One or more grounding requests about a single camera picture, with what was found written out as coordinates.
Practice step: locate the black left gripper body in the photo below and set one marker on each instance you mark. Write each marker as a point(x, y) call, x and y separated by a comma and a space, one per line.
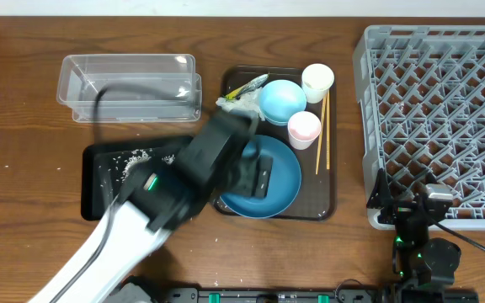
point(242, 178)

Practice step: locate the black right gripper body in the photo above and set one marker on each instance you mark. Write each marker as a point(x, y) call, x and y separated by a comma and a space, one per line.
point(397, 211)

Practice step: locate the white tissue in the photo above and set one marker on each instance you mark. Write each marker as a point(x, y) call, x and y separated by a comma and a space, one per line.
point(246, 105)

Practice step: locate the green plastic wrapper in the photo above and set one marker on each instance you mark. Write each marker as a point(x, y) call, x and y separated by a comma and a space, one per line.
point(248, 87)

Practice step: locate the dark blue plate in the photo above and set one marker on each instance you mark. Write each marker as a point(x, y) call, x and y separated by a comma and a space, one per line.
point(284, 183)

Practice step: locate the pink plastic cup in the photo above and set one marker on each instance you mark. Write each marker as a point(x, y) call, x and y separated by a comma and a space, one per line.
point(303, 129)

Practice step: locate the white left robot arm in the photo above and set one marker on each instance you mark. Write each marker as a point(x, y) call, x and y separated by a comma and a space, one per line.
point(155, 199)

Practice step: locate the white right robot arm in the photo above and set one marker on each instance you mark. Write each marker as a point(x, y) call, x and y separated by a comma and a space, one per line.
point(426, 265)

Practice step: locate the grey plastic dishwasher rack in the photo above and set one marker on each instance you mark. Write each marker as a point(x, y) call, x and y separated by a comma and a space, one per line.
point(421, 91)

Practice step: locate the pile of white rice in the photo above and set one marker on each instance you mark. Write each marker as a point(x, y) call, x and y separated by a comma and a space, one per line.
point(124, 165)

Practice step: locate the light blue bowl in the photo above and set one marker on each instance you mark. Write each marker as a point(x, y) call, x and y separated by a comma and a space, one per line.
point(279, 100)

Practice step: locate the dark brown serving tray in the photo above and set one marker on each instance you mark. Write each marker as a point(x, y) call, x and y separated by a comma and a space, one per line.
point(317, 197)

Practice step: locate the black tray bin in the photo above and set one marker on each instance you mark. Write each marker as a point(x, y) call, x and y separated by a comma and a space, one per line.
point(99, 186)

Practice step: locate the wooden chopstick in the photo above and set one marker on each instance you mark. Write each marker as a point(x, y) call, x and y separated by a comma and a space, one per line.
point(319, 144)
point(328, 157)

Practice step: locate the cream plastic cup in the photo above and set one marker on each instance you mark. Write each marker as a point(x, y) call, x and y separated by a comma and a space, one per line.
point(316, 80)

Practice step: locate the clear plastic bin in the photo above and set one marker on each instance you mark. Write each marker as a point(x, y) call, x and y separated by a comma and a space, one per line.
point(130, 88)

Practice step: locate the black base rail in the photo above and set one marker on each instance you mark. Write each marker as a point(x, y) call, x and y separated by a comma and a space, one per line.
point(137, 289)

